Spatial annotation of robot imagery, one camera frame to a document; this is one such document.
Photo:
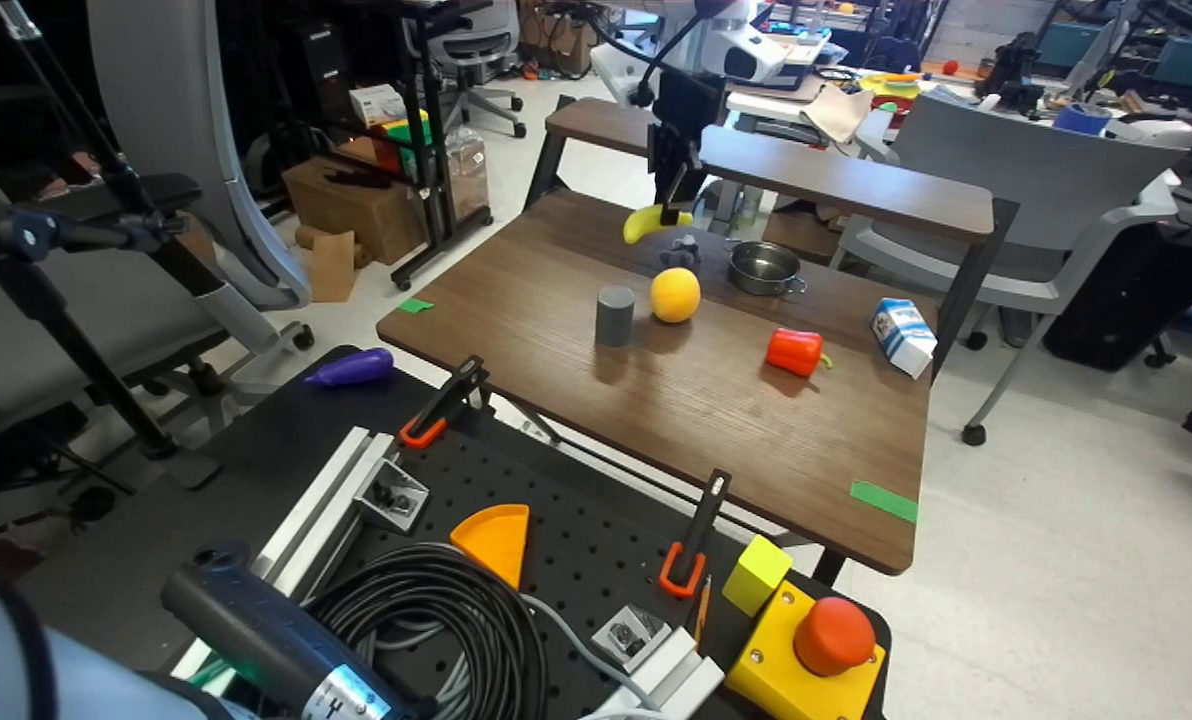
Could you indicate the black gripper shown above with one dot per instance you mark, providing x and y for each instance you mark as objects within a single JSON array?
[{"x": 685, "y": 112}]

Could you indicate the yellow toy banana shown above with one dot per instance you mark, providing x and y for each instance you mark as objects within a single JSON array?
[{"x": 643, "y": 224}]

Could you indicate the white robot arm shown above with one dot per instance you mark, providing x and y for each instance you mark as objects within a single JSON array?
[{"x": 762, "y": 47}]

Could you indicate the small metal cup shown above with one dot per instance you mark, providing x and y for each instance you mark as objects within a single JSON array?
[{"x": 682, "y": 249}]

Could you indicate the yellow round toy fruit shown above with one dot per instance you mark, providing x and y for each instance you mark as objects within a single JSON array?
[{"x": 675, "y": 293}]

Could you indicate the metal bowl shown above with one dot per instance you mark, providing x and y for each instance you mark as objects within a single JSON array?
[{"x": 766, "y": 267}]

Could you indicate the grey cylinder block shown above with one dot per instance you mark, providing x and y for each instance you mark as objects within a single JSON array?
[{"x": 613, "y": 316}]

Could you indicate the raised wooden shelf board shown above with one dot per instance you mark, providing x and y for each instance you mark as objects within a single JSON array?
[{"x": 837, "y": 172}]

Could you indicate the red toy pepper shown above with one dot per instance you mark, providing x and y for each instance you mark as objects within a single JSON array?
[{"x": 793, "y": 348}]

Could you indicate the grey swivel chair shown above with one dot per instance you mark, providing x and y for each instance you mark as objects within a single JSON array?
[{"x": 476, "y": 53}]

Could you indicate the blue white milk carton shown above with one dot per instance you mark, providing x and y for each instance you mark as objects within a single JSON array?
[{"x": 903, "y": 339}]

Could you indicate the green tape piece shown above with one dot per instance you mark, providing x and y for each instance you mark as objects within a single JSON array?
[
  {"x": 412, "y": 306},
  {"x": 883, "y": 502}
]

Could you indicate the black orange spring clamp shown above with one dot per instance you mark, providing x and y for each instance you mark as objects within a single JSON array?
[
  {"x": 442, "y": 401},
  {"x": 688, "y": 545}
]

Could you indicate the large cardboard box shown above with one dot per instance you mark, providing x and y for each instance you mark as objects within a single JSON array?
[{"x": 356, "y": 202}]

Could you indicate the black perforated base board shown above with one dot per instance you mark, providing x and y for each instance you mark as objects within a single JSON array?
[{"x": 583, "y": 521}]

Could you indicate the grey plastic back chair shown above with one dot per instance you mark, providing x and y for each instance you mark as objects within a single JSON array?
[{"x": 1023, "y": 172}]

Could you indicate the small cardboard box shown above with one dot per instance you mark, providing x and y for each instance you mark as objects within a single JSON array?
[{"x": 329, "y": 262}]

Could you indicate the purple toy eggplant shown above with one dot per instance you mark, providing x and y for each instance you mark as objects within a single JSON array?
[{"x": 351, "y": 368}]

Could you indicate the orange triangular plastic piece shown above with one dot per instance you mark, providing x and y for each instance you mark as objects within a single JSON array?
[{"x": 499, "y": 543}]

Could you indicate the yellow cube block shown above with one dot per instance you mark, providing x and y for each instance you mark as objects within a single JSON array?
[{"x": 758, "y": 575}]

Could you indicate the yellow box red stop button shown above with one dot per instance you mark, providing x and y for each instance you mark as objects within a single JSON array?
[{"x": 809, "y": 663}]

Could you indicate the grey padded office chair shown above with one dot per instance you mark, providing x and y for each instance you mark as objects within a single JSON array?
[{"x": 89, "y": 320}]

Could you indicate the blue black handheld device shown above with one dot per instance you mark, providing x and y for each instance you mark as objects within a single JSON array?
[{"x": 268, "y": 643}]

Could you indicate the light blue cloth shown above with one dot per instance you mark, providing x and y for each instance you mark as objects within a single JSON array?
[{"x": 9, "y": 666}]

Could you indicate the silver metal bracket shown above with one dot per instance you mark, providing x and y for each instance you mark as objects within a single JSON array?
[
  {"x": 390, "y": 495},
  {"x": 628, "y": 632}
]

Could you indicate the aluminium profile rail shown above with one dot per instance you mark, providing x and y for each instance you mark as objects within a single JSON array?
[{"x": 319, "y": 515}]

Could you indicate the black camera tripod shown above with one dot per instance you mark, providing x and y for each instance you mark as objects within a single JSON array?
[{"x": 77, "y": 233}]

